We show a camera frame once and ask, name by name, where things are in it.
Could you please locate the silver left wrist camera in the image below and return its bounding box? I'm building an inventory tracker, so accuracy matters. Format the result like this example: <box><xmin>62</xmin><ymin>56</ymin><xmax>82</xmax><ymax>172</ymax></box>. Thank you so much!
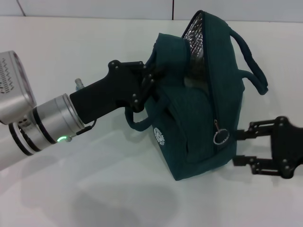
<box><xmin>0</xmin><ymin>50</ymin><xmax>37</xmax><ymax>125</ymax></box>

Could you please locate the dark teal fabric bag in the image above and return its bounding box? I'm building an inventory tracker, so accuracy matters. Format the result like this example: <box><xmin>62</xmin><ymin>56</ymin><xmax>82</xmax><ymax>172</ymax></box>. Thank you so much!
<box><xmin>125</xmin><ymin>9</ymin><xmax>269</xmax><ymax>182</ymax></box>

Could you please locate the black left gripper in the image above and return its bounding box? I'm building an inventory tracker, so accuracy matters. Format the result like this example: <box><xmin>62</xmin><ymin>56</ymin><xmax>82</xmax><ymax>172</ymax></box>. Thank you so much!
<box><xmin>70</xmin><ymin>60</ymin><xmax>166</xmax><ymax>125</ymax></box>

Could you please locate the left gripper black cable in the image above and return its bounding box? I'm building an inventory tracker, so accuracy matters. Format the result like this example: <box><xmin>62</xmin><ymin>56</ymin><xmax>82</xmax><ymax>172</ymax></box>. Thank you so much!
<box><xmin>65</xmin><ymin>119</ymin><xmax>97</xmax><ymax>143</ymax></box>

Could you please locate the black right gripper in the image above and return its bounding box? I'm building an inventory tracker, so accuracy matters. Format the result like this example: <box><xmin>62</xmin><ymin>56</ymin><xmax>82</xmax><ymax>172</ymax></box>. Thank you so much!
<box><xmin>233</xmin><ymin>115</ymin><xmax>303</xmax><ymax>179</ymax></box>

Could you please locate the silver zipper pull ring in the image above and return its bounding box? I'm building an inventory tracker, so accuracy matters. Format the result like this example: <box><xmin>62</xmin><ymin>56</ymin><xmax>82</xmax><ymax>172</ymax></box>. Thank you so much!
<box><xmin>212</xmin><ymin>119</ymin><xmax>231</xmax><ymax>146</ymax></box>

